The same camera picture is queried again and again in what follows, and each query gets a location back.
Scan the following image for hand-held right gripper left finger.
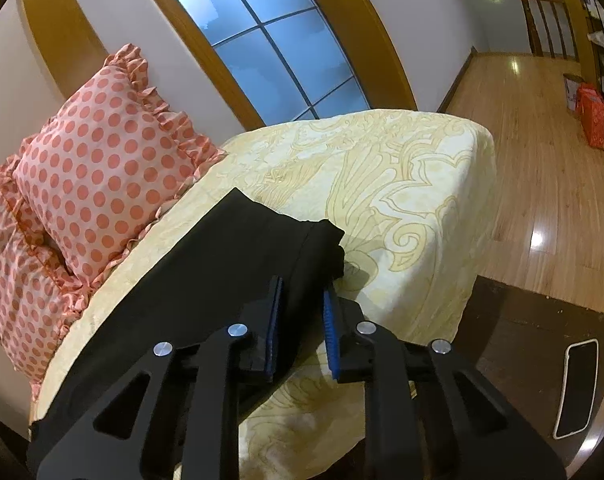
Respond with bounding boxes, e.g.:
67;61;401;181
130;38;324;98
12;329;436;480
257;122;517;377
36;275;286;480

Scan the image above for pink polka dot pillow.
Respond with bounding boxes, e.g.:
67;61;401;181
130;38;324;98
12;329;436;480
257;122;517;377
12;44;228;288
0;155;90;386

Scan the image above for white smartphone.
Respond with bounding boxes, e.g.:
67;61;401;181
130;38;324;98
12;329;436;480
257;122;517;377
553;338;599;440

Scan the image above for black pants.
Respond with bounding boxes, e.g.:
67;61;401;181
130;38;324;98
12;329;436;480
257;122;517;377
28;187;346;476

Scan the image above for yellow patterned bed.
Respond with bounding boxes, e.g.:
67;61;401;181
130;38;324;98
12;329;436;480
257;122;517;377
29;108;498;480

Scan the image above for dark wooden nightstand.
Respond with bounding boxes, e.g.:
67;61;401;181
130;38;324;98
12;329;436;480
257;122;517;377
407;275;604;480

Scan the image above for wooden stair railing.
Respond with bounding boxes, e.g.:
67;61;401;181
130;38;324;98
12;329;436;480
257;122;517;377
514;0;578;60

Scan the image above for wooden framed window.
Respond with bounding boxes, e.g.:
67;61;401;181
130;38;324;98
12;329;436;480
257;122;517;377
127;0;418;128

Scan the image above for red gift bag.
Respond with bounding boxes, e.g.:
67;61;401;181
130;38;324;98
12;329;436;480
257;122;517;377
575;83;604;150

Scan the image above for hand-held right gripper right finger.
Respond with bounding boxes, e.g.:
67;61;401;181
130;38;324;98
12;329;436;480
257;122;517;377
323;287;567;480

